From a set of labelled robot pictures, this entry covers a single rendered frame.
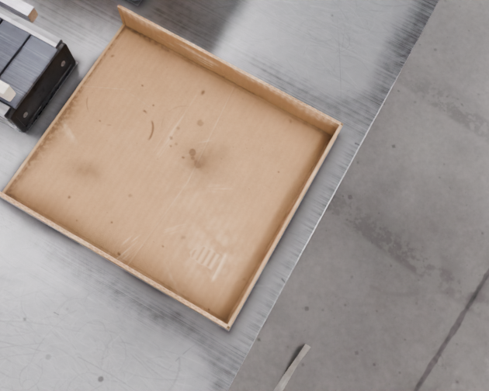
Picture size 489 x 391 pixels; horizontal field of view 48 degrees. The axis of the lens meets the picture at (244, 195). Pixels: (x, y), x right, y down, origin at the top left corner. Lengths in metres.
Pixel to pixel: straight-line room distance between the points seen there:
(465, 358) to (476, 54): 0.88
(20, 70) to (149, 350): 0.34
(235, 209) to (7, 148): 0.28
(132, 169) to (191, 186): 0.07
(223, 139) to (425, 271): 0.99
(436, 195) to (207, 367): 1.11
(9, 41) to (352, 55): 0.41
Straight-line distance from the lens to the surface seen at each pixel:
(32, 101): 0.67
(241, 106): 0.66
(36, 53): 0.67
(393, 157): 1.59
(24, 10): 0.60
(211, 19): 0.72
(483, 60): 1.82
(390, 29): 0.75
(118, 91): 0.68
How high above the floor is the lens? 1.44
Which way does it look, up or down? 75 degrees down
